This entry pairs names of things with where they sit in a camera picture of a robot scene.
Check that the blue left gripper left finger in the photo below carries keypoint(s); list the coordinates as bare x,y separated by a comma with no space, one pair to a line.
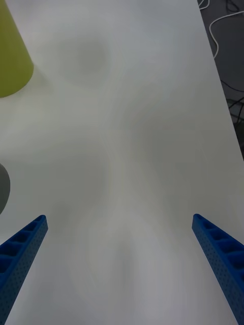
23,256

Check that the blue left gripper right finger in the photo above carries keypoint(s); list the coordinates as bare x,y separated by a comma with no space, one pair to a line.
223,259

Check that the grey plastic waste bin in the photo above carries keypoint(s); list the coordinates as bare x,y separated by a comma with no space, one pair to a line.
3,188

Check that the yellow-green plastic waste bin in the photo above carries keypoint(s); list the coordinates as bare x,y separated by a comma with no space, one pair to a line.
11,56

